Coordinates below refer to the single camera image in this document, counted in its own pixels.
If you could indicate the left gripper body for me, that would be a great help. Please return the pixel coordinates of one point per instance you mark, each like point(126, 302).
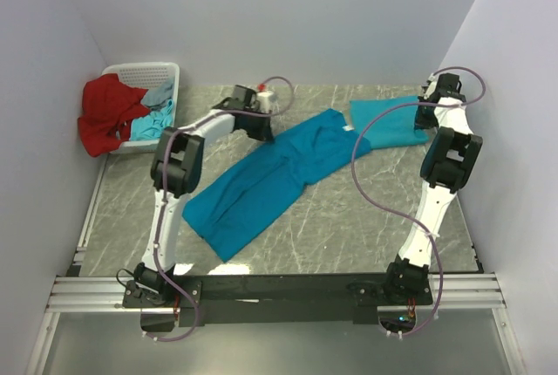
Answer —
point(256, 126)

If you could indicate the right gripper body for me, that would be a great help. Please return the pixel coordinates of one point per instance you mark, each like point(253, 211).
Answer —
point(424, 118)

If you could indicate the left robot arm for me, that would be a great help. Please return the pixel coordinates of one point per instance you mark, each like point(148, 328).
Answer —
point(176, 173)

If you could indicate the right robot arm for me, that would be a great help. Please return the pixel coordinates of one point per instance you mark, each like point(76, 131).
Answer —
point(445, 170)

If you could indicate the white laundry basket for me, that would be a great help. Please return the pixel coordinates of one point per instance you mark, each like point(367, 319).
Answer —
point(161, 81)

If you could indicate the light blue t shirt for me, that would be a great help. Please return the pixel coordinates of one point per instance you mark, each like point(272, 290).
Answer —
point(160, 104)

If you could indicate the red t shirt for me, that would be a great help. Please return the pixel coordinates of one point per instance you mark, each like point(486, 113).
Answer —
point(108, 109)

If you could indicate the black base beam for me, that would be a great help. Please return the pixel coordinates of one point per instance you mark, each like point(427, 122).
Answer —
point(258, 299)

